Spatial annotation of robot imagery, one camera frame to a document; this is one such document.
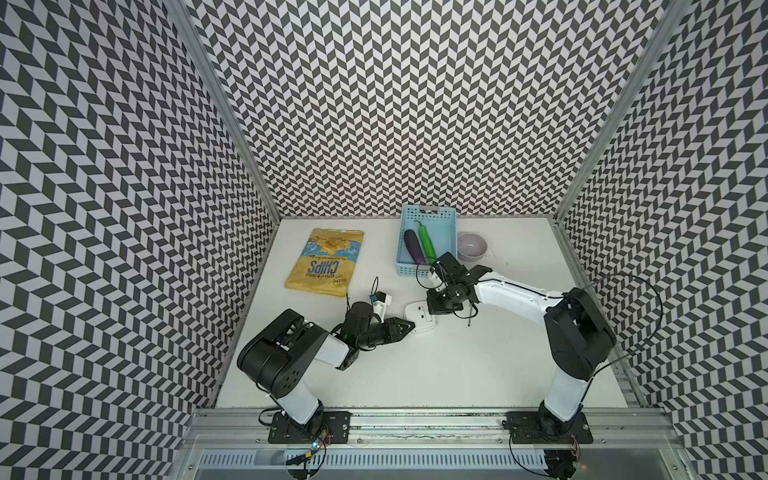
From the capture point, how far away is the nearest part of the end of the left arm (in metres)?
0.73

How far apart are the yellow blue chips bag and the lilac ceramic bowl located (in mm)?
373

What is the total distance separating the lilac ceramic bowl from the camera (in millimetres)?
1040

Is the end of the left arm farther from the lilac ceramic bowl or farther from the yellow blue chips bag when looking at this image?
the lilac ceramic bowl

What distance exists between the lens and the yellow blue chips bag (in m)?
0.98

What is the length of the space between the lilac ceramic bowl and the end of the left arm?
1.10 ft

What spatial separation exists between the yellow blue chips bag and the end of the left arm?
23 centimetres
